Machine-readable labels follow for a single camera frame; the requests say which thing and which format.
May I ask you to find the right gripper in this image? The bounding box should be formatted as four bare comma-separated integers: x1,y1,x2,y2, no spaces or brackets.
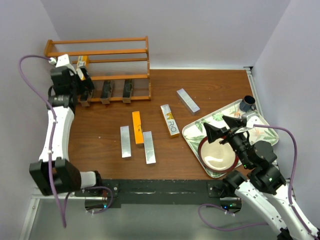
202,115,252,168

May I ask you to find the black toothpaste box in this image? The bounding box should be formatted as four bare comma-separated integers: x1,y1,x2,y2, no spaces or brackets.
100,80,114,105
79,90,94,107
122,79,133,104

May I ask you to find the yellow toothpaste box with barcode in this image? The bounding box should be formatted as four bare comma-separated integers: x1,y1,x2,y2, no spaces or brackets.
76,55,89,81

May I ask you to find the orange toothpaste box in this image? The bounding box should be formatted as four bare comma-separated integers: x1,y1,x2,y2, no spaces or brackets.
132,111,144,145

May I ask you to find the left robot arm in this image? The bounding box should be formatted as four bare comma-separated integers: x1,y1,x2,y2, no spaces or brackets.
29,66,104,196

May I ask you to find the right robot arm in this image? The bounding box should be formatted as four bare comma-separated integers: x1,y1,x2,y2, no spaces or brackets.
203,113,320,240

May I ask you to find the orange wooden three-tier shelf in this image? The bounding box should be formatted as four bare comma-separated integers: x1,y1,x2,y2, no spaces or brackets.
44,36,152,103

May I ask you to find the red rimmed cream plate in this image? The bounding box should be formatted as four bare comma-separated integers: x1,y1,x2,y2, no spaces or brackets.
197,136,239,173

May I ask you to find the dark blue mug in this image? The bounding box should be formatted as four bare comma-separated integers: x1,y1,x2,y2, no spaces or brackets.
239,95,256,112

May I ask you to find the silver gold R&O toothpaste box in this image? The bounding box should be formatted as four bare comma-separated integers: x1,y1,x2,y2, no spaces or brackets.
160,104,180,138

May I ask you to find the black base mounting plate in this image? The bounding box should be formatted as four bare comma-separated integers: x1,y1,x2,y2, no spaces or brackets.
75,179,242,209

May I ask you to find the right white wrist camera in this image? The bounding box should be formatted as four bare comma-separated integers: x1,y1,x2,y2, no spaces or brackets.
241,111,261,129

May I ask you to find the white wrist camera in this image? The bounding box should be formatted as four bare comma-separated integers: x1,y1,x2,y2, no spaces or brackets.
48,54,71,68
241,111,261,129

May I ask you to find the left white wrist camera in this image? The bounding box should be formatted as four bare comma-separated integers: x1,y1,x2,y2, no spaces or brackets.
48,54,71,68

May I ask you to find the aluminium frame rail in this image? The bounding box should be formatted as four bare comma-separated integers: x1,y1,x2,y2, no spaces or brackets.
18,188,104,240

